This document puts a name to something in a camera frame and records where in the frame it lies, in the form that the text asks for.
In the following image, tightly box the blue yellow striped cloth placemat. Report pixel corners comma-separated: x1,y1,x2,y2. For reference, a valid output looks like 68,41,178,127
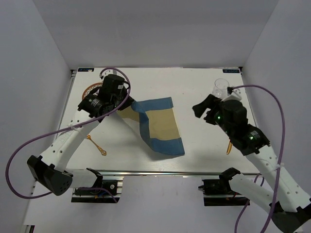
117,97,185,156

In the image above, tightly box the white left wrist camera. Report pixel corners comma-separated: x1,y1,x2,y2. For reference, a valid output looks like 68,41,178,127
99,69,116,79

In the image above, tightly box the gold fork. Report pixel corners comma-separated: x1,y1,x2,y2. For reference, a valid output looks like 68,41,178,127
86,134,107,156

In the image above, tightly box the clear drinking glass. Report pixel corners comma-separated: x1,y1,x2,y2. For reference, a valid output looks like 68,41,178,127
212,78,229,99

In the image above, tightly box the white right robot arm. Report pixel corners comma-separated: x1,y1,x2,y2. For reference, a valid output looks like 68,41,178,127
192,94,311,233

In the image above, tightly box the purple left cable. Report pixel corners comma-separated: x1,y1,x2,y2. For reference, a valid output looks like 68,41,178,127
5,67,132,199

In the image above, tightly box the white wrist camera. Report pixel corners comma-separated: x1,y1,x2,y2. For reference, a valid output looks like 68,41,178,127
221,87,242,101
99,69,116,79

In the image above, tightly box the blue label sticker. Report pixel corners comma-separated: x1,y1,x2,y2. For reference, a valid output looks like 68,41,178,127
77,67,94,72
223,69,240,73

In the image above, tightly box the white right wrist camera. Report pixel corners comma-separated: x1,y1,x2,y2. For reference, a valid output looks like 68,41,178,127
221,87,242,101

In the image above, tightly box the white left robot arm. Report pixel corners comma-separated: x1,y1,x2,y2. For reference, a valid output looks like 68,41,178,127
27,74,133,196

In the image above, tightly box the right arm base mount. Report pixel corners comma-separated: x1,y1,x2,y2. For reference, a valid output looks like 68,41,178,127
198,179,248,207

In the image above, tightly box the floral patterned ceramic plate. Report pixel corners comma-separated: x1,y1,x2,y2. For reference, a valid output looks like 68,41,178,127
82,83,102,99

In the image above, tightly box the gold knife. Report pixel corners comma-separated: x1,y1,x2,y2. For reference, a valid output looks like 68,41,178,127
226,141,233,155

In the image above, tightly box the blue label sticker right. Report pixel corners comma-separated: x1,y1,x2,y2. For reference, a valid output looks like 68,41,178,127
223,69,240,73

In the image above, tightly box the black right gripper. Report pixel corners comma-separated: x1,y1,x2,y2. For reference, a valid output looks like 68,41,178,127
192,94,234,136

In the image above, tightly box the blue label sticker left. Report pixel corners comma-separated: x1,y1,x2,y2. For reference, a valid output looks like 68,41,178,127
77,67,94,72

